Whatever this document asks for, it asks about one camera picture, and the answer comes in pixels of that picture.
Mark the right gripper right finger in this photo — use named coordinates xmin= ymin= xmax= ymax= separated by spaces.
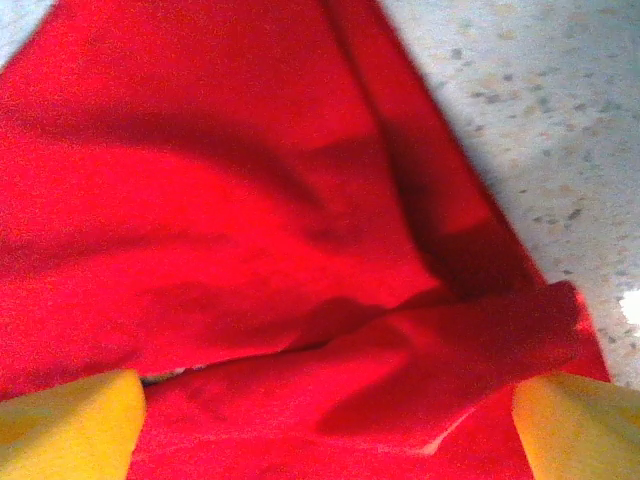
xmin=512 ymin=372 xmax=640 ymax=480

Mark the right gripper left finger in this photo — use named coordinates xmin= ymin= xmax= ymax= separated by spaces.
xmin=0 ymin=368 xmax=147 ymax=480

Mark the red printed t-shirt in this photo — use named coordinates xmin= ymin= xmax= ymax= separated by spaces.
xmin=0 ymin=0 xmax=614 ymax=480

